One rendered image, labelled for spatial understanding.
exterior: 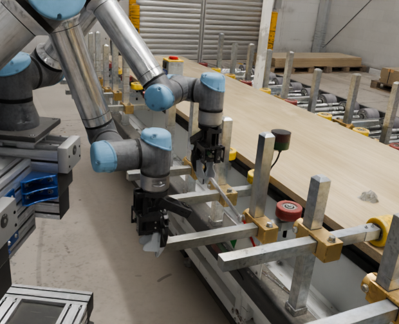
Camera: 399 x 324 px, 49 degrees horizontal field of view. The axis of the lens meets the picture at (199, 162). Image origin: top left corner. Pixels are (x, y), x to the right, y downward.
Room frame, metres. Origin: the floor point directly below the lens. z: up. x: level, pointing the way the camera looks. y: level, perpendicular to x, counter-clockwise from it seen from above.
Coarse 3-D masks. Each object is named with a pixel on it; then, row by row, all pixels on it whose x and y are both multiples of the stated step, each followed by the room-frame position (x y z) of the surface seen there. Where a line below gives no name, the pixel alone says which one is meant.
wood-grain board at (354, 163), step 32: (160, 64) 3.62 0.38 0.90; (192, 64) 3.74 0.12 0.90; (224, 96) 2.64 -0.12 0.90; (256, 96) 2.71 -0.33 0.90; (256, 128) 2.03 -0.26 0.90; (288, 128) 2.07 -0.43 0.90; (320, 128) 2.12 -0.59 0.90; (288, 160) 1.62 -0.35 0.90; (320, 160) 1.65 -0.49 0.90; (352, 160) 1.68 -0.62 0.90; (384, 160) 1.71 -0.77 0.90; (288, 192) 1.35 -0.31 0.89; (352, 192) 1.36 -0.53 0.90; (384, 192) 1.38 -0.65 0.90; (352, 224) 1.13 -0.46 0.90
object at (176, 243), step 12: (228, 228) 1.12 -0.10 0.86; (240, 228) 1.13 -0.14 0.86; (252, 228) 1.14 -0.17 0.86; (288, 228) 1.19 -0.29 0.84; (168, 240) 1.03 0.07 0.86; (180, 240) 1.04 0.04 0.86; (192, 240) 1.05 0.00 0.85; (204, 240) 1.07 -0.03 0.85; (216, 240) 1.08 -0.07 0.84; (228, 240) 1.10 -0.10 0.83; (168, 252) 1.02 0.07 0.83
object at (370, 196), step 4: (364, 192) 1.35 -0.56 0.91; (368, 192) 1.36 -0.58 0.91; (372, 192) 1.33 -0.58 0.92; (360, 196) 1.33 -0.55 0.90; (364, 196) 1.31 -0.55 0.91; (368, 196) 1.32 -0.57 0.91; (372, 196) 1.32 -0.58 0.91; (376, 196) 1.33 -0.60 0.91; (360, 200) 1.30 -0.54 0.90; (364, 200) 1.30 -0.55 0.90; (368, 200) 1.30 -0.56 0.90; (372, 200) 1.29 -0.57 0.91; (376, 200) 1.29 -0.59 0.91
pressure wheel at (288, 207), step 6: (276, 204) 1.22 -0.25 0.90; (282, 204) 1.22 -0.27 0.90; (288, 204) 1.21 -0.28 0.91; (294, 204) 1.23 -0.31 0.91; (276, 210) 1.20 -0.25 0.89; (282, 210) 1.18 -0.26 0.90; (288, 210) 1.18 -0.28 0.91; (294, 210) 1.18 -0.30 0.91; (300, 210) 1.19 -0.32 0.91; (282, 216) 1.18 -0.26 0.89; (288, 216) 1.17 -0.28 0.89; (294, 216) 1.17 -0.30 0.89; (300, 216) 1.19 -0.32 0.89
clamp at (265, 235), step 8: (248, 208) 1.24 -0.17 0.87; (248, 216) 1.20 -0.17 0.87; (264, 216) 1.20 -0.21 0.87; (256, 224) 1.15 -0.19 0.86; (264, 224) 1.15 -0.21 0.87; (272, 224) 1.15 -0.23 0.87; (264, 232) 1.11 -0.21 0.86; (272, 232) 1.13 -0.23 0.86; (264, 240) 1.12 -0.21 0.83; (272, 240) 1.13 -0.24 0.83
